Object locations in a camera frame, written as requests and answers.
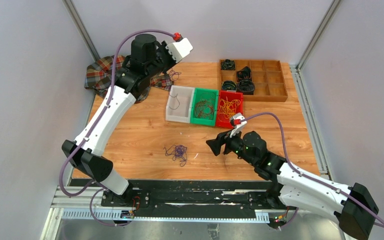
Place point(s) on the wooden compartment tray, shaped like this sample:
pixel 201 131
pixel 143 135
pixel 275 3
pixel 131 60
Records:
pixel 259 80

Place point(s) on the plaid flannel shirt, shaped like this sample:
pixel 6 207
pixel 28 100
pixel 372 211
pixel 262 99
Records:
pixel 98 79

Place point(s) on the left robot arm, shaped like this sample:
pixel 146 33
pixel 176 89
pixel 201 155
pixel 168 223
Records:
pixel 152 52

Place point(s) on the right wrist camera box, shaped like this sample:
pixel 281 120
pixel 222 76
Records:
pixel 238 122

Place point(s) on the green plastic bin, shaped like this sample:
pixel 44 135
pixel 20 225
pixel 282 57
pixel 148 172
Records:
pixel 204 107

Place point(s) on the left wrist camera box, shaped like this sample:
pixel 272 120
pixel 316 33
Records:
pixel 179 49

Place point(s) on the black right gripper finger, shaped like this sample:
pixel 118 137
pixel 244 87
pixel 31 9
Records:
pixel 216 145
pixel 224 135

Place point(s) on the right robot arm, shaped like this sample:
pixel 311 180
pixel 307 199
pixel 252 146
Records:
pixel 351 207

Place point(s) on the red plastic bin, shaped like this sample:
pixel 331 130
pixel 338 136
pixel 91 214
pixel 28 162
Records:
pixel 229 103

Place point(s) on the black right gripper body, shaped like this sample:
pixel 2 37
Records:
pixel 235 145

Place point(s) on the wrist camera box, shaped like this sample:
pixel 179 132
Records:
pixel 179 49
pixel 238 122

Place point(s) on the white plastic bin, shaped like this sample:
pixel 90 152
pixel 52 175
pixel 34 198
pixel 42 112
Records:
pixel 179 104

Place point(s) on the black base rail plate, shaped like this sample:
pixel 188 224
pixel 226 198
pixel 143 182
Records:
pixel 198 200

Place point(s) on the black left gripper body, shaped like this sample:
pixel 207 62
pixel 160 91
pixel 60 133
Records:
pixel 164 61

